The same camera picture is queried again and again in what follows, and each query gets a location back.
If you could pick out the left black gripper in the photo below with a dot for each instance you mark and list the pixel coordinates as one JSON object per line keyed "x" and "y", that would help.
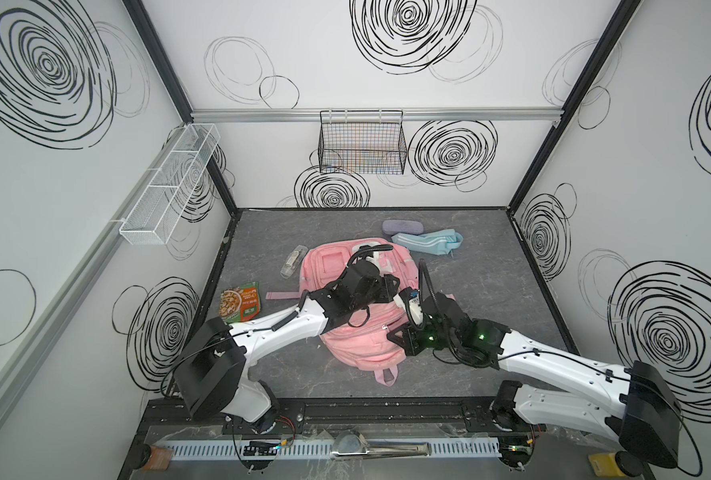
{"x": 382, "y": 286}

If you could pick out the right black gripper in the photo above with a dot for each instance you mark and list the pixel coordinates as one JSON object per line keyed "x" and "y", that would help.
{"x": 404, "y": 339}

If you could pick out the pink student backpack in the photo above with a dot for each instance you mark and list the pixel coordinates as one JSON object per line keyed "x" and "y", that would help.
{"x": 362, "y": 343}

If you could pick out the purple glasses case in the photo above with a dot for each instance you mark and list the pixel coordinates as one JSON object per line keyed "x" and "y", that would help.
{"x": 392, "y": 227}

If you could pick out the light blue pouch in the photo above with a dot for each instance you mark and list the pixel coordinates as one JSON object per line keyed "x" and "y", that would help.
{"x": 439, "y": 243}

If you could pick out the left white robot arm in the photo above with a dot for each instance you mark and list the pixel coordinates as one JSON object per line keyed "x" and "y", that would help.
{"x": 212, "y": 372}

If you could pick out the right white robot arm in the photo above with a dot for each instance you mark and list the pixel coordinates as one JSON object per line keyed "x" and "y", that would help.
{"x": 631, "y": 405}

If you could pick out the clear plastic pencil case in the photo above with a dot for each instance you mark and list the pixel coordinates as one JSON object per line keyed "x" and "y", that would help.
{"x": 294, "y": 259}

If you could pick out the green snack packet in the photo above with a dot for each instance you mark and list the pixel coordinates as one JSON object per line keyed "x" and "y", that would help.
{"x": 241, "y": 303}

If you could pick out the yellow black button box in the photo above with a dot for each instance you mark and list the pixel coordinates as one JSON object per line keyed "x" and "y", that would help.
{"x": 616, "y": 465}

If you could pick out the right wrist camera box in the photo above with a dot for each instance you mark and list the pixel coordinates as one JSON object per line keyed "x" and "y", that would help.
{"x": 411, "y": 301}

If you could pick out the white slotted cable duct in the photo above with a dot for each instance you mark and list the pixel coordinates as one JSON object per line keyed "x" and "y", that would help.
{"x": 269, "y": 450}

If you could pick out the black wire basket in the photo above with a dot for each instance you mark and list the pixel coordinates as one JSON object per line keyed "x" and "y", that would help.
{"x": 362, "y": 147}

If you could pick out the white wire shelf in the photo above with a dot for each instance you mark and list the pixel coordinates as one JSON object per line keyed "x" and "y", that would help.
{"x": 163, "y": 202}

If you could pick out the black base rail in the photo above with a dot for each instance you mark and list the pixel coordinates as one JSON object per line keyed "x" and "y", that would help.
{"x": 471, "y": 414}

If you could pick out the aluminium wall rail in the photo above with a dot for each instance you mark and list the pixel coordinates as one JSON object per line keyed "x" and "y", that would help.
{"x": 551, "y": 114}

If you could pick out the black corner frame post left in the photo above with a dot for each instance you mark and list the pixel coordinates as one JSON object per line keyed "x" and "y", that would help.
{"x": 147, "y": 31}

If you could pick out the black corner frame post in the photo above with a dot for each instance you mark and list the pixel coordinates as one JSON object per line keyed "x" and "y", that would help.
{"x": 147, "y": 31}
{"x": 609, "y": 39}

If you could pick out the black corner frame post right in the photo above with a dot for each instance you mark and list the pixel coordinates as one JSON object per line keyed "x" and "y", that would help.
{"x": 609, "y": 39}

